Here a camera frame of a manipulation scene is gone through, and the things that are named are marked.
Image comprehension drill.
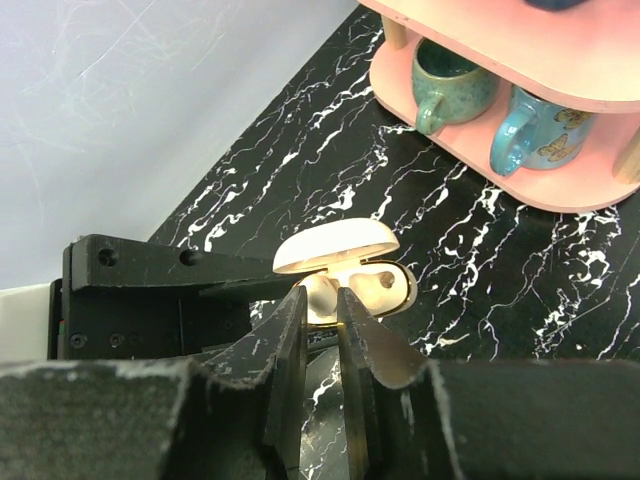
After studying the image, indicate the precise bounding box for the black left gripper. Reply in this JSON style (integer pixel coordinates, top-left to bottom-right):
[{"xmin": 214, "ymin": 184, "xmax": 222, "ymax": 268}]
[{"xmin": 47, "ymin": 234, "xmax": 300, "ymax": 360}]

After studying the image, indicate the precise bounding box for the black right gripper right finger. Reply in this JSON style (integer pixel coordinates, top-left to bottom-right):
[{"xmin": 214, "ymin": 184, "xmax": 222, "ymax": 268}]
[{"xmin": 337, "ymin": 287, "xmax": 465, "ymax": 479}]

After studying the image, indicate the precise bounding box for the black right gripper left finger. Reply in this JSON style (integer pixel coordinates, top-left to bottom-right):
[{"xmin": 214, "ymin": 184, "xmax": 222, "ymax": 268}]
[{"xmin": 169, "ymin": 287, "xmax": 307, "ymax": 479}]

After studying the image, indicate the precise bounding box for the white earbud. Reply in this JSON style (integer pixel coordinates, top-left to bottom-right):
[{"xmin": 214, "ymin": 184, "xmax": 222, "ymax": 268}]
[{"xmin": 300, "ymin": 274, "xmax": 337, "ymax": 325}]

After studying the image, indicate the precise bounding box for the white earbuds charging case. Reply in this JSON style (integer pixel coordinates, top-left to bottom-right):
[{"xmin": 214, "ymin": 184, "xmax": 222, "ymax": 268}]
[{"xmin": 272, "ymin": 218, "xmax": 417, "ymax": 317}]

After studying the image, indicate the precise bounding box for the blue butterfly mug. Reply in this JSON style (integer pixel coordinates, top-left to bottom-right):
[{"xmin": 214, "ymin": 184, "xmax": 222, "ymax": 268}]
[{"xmin": 489, "ymin": 86, "xmax": 597, "ymax": 177}]

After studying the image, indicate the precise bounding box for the green ceramic mug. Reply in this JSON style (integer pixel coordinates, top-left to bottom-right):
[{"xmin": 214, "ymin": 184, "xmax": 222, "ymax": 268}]
[{"xmin": 411, "ymin": 38, "xmax": 501, "ymax": 135}]

